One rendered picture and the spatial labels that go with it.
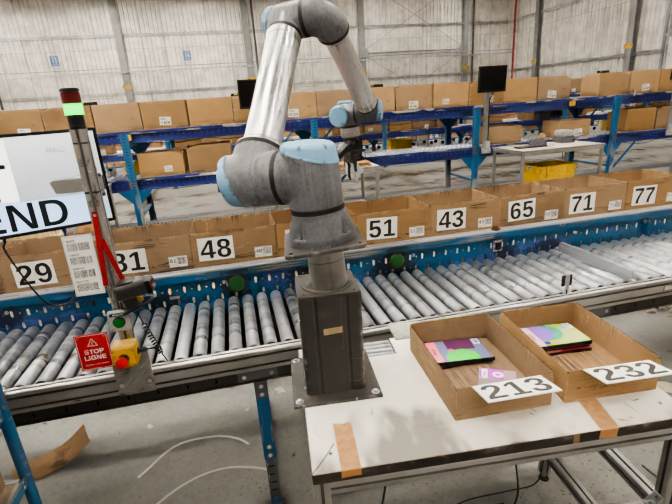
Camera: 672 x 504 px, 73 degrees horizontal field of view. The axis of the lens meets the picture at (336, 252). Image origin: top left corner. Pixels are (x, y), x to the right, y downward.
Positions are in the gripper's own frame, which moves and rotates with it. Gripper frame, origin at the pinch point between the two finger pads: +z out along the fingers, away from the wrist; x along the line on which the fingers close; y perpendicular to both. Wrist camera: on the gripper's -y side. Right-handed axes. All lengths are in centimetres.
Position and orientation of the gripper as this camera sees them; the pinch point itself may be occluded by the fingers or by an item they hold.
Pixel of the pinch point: (351, 178)
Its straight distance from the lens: 227.3
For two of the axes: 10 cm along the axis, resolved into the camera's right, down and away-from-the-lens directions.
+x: -4.8, -2.6, 8.4
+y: 8.7, -2.8, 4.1
